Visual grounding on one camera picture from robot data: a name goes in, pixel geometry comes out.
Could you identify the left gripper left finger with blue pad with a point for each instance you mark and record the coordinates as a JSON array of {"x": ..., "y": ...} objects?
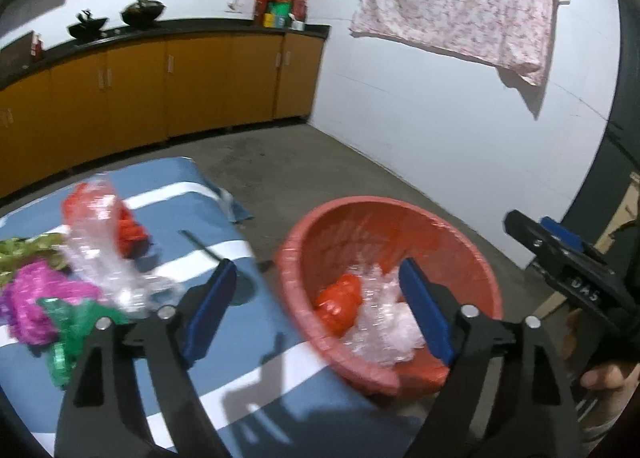
[{"x": 102, "y": 414}]

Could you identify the beige plastic stool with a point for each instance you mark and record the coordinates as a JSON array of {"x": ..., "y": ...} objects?
[{"x": 626, "y": 212}]

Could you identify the clear bubble wrap bundle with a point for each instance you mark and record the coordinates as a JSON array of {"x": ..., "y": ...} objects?
[{"x": 385, "y": 332}]

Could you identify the black wok with lid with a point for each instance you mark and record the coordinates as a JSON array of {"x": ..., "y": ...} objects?
[{"x": 142, "y": 13}]

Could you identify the clear plastic wrap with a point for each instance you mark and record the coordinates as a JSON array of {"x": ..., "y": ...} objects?
[{"x": 135, "y": 292}]

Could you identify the small red plastic bag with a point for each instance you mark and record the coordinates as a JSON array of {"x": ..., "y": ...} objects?
[{"x": 96, "y": 205}]

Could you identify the green plastic bag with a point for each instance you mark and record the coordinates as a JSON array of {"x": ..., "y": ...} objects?
[{"x": 73, "y": 324}]

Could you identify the right hand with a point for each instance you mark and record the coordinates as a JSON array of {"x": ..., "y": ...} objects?
[{"x": 604, "y": 377}]

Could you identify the black wok with utensil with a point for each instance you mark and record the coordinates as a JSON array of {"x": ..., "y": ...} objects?
[{"x": 87, "y": 26}]

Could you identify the olive green wrapper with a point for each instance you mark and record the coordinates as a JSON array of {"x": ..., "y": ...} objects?
[{"x": 16, "y": 252}]

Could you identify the lower wooden kitchen cabinets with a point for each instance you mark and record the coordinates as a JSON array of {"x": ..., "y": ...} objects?
[{"x": 118, "y": 99}]

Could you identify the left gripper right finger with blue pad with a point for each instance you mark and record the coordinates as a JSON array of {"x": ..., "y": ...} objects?
[{"x": 533, "y": 414}]

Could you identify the red bag with containers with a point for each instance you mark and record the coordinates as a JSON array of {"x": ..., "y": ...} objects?
[{"x": 280, "y": 14}]

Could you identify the magenta plastic bag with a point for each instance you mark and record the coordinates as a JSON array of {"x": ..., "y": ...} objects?
[{"x": 28, "y": 323}]

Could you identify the red plastic trash basket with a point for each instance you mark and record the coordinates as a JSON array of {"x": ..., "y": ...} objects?
[{"x": 322, "y": 246}]

